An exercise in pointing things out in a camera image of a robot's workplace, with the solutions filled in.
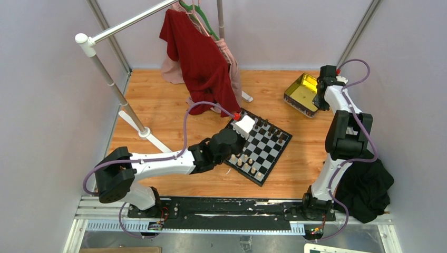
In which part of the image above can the white piece board corner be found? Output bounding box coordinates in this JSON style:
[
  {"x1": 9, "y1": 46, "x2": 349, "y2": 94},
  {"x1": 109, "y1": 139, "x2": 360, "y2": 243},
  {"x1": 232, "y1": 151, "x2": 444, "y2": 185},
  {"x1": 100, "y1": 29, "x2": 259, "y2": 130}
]
[{"x1": 255, "y1": 172, "x2": 263, "y2": 180}]

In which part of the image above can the black cloth pile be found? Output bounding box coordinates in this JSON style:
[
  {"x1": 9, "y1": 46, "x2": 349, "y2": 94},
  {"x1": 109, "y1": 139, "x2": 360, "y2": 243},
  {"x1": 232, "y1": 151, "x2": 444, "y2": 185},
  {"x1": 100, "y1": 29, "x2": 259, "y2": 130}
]
[{"x1": 335, "y1": 159, "x2": 394, "y2": 223}]

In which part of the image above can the black white chess board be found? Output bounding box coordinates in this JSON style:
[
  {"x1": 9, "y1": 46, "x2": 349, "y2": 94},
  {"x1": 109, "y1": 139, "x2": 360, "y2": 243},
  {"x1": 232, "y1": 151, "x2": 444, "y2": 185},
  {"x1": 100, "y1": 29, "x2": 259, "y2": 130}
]
[{"x1": 224, "y1": 108, "x2": 293, "y2": 187}]

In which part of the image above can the white metal clothes rack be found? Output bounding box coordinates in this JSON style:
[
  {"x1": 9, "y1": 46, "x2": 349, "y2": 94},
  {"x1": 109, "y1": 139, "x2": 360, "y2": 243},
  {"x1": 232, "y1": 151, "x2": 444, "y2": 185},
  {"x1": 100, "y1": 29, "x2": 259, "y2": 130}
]
[{"x1": 74, "y1": 0, "x2": 254, "y2": 154}]

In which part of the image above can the white camera left wrist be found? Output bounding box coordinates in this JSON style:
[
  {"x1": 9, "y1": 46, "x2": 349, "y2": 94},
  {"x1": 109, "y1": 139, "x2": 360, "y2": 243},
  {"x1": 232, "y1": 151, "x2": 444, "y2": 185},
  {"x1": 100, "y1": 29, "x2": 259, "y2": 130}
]
[{"x1": 232, "y1": 113, "x2": 256, "y2": 140}]

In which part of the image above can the green clothes hanger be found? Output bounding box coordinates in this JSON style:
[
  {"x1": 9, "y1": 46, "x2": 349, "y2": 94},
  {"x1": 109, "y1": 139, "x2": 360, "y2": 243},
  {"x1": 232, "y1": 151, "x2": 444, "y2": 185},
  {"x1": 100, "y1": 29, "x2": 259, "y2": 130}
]
[{"x1": 179, "y1": 1, "x2": 220, "y2": 40}]

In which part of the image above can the gold metal tin box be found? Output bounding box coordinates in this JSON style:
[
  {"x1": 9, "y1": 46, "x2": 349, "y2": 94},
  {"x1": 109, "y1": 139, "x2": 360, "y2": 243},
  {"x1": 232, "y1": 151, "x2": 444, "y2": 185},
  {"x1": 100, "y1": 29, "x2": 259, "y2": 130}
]
[{"x1": 283, "y1": 73, "x2": 319, "y2": 118}]

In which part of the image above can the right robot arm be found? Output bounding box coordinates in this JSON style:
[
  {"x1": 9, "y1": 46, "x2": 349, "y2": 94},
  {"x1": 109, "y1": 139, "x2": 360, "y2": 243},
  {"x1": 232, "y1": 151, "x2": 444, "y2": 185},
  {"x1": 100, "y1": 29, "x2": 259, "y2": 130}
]
[{"x1": 301, "y1": 65, "x2": 373, "y2": 220}]

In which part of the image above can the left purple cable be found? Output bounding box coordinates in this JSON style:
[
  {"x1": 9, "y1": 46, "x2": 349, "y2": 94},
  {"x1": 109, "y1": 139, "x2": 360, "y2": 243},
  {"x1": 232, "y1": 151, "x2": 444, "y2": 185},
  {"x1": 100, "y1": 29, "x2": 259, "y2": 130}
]
[{"x1": 82, "y1": 101, "x2": 241, "y2": 240}]

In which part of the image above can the dark red shirt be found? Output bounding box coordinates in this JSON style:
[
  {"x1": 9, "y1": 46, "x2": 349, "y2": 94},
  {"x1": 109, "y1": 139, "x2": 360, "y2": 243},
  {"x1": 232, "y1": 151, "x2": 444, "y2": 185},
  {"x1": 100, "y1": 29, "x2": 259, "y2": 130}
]
[{"x1": 159, "y1": 8, "x2": 241, "y2": 118}]

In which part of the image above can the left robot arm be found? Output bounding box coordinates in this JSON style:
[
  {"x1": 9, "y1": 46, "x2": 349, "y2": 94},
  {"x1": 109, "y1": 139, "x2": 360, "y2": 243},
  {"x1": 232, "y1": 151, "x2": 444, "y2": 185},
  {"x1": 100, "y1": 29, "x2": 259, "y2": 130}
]
[{"x1": 94, "y1": 128, "x2": 249, "y2": 218}]

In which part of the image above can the white camera right wrist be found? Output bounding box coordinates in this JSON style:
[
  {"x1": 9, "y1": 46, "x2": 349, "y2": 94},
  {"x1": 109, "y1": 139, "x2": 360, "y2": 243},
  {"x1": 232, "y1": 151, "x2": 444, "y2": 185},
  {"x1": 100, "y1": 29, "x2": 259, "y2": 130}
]
[{"x1": 336, "y1": 69, "x2": 348, "y2": 86}]

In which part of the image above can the white camera wrist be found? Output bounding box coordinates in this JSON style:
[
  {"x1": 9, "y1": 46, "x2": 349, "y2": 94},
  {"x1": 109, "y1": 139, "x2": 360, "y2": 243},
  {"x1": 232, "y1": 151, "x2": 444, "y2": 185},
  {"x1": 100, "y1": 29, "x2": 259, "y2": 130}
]
[
  {"x1": 232, "y1": 113, "x2": 256, "y2": 140},
  {"x1": 336, "y1": 69, "x2": 348, "y2": 86}
]

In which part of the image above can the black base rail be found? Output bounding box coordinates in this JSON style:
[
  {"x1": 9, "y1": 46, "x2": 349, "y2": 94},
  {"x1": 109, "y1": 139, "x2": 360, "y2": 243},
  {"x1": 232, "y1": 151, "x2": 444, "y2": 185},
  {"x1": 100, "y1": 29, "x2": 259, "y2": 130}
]
[{"x1": 124, "y1": 197, "x2": 336, "y2": 235}]

